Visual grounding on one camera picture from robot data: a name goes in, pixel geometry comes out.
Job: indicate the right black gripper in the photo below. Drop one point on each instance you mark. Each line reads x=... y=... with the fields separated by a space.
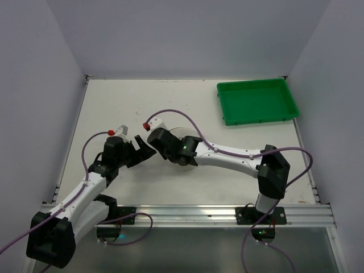
x=158 y=139

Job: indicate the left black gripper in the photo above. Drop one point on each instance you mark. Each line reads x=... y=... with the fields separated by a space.
x=132 y=153

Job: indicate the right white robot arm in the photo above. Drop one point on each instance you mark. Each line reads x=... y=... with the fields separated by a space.
x=268 y=166

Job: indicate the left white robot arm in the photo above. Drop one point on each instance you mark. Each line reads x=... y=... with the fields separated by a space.
x=54 y=235

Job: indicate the green plastic tray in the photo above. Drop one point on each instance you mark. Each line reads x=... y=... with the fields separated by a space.
x=256 y=101

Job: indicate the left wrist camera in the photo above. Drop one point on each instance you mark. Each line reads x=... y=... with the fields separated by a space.
x=119 y=132

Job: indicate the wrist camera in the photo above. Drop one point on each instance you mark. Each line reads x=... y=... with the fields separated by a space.
x=153 y=124
x=119 y=132

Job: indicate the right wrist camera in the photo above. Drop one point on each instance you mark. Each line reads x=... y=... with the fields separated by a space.
x=153 y=124

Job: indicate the aluminium mounting rail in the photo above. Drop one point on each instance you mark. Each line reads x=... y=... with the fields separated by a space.
x=227 y=216

